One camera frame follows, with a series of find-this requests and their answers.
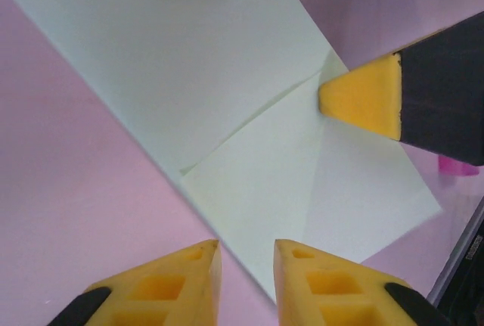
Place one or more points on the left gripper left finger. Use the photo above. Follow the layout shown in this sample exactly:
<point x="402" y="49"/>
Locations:
<point x="159" y="292"/>

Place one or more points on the pale pink table mat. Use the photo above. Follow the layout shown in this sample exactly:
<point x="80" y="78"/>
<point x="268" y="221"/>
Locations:
<point x="56" y="152"/>

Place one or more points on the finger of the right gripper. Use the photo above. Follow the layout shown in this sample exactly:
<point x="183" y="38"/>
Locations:
<point x="416" y="95"/>

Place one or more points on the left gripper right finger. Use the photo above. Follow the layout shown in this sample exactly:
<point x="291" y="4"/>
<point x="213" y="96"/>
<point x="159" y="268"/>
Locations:
<point x="332" y="292"/>

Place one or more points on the aluminium profile beam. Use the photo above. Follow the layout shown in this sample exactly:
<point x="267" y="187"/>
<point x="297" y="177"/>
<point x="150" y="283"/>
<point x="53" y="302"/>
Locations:
<point x="469" y="258"/>

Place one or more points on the green paper sheet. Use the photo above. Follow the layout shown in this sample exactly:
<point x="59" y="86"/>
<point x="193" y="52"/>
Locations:
<point x="170" y="57"/>

